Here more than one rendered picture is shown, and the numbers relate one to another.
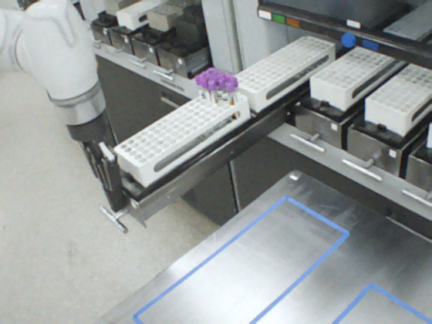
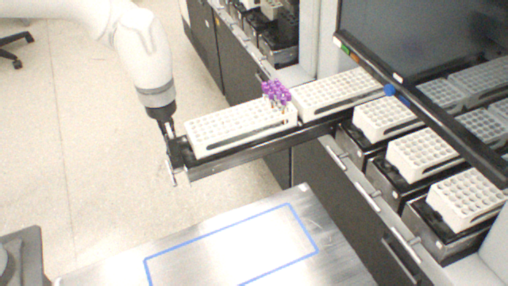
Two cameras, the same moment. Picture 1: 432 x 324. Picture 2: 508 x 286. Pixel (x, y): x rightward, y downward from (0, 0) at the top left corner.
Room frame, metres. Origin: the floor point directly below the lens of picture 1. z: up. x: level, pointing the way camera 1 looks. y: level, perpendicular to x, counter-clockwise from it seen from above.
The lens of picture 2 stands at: (0.02, -0.20, 1.60)
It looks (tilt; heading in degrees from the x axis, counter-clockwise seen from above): 44 degrees down; 14
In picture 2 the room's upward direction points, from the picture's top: 5 degrees counter-clockwise
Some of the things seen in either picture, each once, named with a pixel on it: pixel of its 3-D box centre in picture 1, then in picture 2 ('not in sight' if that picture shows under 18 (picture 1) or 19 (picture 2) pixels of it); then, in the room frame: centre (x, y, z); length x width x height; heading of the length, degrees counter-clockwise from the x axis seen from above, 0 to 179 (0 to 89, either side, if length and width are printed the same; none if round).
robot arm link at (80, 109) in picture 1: (79, 100); (155, 88); (0.74, 0.21, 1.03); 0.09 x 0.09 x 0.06
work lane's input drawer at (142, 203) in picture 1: (234, 124); (286, 125); (0.93, -0.07, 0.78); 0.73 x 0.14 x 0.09; 124
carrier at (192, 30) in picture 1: (188, 29); (286, 26); (1.38, -0.02, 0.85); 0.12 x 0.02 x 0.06; 34
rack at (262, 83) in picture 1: (284, 72); (341, 92); (1.03, -0.22, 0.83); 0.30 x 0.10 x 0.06; 124
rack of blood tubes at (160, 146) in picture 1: (185, 133); (241, 125); (0.85, 0.04, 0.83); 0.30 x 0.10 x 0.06; 124
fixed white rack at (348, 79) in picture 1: (362, 70); (408, 110); (0.97, -0.41, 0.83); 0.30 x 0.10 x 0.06; 124
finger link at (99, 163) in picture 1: (104, 164); (169, 136); (0.73, 0.20, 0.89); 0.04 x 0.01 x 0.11; 124
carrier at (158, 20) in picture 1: (160, 21); (269, 9); (1.50, 0.07, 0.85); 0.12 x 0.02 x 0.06; 34
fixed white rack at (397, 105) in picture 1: (418, 90); (447, 144); (0.84, -0.49, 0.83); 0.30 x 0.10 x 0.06; 124
